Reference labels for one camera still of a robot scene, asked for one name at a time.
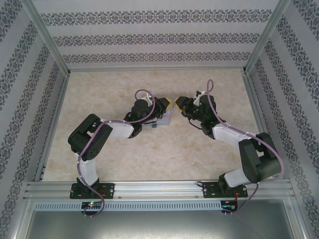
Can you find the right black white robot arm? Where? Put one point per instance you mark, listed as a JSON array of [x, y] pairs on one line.
[[259, 159]]

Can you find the green circuit board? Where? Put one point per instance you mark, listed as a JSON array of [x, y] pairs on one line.
[[92, 204], [229, 205]]

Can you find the aluminium frame post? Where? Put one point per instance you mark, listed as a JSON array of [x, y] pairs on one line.
[[47, 37], [266, 35]]

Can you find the left green circuit board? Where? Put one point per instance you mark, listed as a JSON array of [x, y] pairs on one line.
[[92, 204]]

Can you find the aluminium mounting rail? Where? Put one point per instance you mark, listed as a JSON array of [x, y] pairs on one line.
[[159, 189]]

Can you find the small blue padlock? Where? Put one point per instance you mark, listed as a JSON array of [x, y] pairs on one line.
[[154, 125]]

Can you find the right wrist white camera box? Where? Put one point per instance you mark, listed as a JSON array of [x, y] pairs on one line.
[[197, 100]]

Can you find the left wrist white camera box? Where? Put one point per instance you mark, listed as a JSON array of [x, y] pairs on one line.
[[149, 98]]

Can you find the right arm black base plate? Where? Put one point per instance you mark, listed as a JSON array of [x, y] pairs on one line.
[[210, 190]]

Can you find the grey metal sheet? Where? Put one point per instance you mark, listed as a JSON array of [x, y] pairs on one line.
[[159, 225]]

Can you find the pastel cartoon tin box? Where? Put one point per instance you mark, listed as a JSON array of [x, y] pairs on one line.
[[164, 119]]

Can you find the aluminium frame crossbeam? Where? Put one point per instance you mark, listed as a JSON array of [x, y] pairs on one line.
[[157, 68]]

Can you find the aluminium side floor rail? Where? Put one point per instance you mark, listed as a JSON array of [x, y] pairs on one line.
[[259, 109], [53, 124]]

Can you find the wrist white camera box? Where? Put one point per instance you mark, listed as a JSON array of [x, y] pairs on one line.
[[149, 98], [197, 100]]

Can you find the right green circuit board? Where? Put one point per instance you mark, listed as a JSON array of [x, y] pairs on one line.
[[229, 205]]

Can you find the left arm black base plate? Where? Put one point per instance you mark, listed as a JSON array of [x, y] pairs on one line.
[[108, 190]]

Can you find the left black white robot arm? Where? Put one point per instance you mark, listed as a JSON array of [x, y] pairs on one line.
[[89, 139]]

